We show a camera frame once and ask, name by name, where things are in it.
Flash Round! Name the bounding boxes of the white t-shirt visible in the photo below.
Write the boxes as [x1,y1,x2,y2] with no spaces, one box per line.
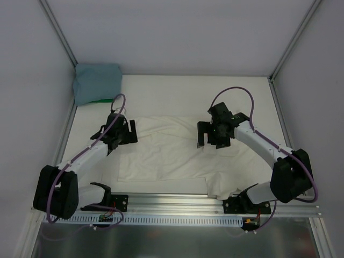
[118,116,272,200]

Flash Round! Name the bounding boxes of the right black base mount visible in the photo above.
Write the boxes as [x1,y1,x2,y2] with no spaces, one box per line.
[223,189,271,215]

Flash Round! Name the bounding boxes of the folded blue t-shirt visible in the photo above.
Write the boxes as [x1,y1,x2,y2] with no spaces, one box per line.
[73,63,123,106]

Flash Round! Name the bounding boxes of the right aluminium frame post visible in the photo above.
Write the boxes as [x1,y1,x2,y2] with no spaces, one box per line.
[270,0,323,81]

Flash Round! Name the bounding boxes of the white slotted cable duct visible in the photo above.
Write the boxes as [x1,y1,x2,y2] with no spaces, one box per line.
[57,213,243,227]

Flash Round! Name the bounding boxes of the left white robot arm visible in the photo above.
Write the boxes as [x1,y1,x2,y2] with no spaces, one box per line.
[33,113,138,219]

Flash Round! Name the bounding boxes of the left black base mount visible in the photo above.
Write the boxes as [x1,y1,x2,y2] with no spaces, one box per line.
[81,193,128,212]

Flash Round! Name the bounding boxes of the aluminium frame post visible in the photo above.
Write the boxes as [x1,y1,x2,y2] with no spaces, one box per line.
[270,0,323,81]
[38,0,78,68]

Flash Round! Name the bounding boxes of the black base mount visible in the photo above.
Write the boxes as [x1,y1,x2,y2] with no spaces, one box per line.
[223,189,271,215]
[81,193,128,212]

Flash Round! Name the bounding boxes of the left aluminium frame post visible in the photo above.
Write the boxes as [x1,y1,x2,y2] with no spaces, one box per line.
[38,0,78,68]

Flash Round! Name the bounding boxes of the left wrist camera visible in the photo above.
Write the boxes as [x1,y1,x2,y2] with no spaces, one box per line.
[111,107,126,116]

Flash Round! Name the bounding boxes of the aluminium mounting rail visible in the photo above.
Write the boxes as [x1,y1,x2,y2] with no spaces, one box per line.
[31,189,323,219]

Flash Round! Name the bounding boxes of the folded green t-shirt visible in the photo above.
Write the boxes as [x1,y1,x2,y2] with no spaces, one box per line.
[90,99,113,103]

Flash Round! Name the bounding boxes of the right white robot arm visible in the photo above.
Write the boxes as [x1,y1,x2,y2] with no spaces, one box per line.
[197,102,315,213]

